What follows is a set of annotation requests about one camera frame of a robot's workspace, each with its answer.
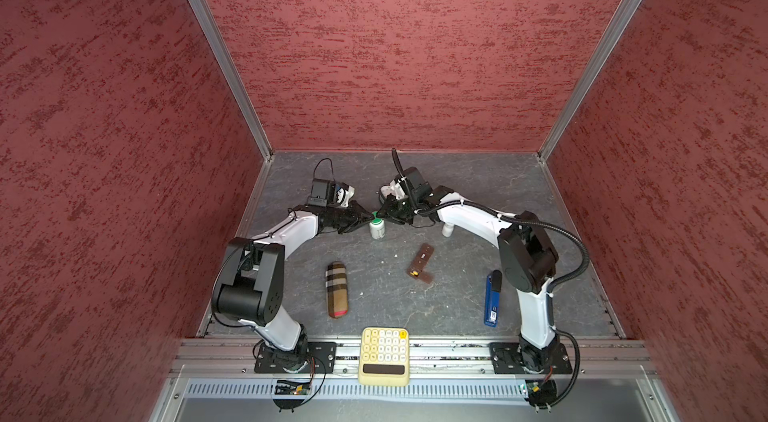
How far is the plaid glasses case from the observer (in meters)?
0.82

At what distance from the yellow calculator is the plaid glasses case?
89 millimetres

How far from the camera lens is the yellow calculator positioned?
0.71m

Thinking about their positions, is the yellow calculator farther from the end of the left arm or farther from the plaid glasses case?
the end of the left arm
